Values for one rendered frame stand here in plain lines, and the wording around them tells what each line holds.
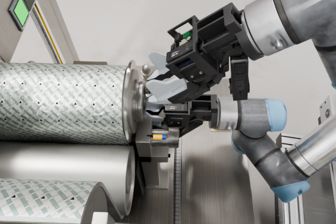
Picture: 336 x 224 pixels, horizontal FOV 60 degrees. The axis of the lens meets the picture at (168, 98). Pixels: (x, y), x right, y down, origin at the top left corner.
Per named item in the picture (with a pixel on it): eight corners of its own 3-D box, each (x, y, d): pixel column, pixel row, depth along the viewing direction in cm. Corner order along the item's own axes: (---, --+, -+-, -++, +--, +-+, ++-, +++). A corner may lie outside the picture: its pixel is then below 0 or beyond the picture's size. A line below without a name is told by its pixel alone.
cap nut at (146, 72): (153, 80, 82) (152, 70, 78) (140, 80, 82) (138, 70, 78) (153, 70, 84) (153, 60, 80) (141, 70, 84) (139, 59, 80)
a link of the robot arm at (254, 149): (248, 172, 75) (259, 156, 66) (223, 137, 81) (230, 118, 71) (271, 157, 77) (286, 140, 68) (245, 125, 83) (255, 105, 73)
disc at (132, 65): (134, 154, 55) (123, 121, 42) (131, 154, 55) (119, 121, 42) (140, 87, 62) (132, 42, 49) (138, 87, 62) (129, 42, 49)
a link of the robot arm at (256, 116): (279, 139, 68) (292, 122, 61) (232, 137, 69) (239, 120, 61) (273, 110, 73) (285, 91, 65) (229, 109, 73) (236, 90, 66)
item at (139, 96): (141, 125, 49) (142, 80, 48) (129, 124, 49) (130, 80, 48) (146, 119, 56) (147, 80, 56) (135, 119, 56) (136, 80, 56)
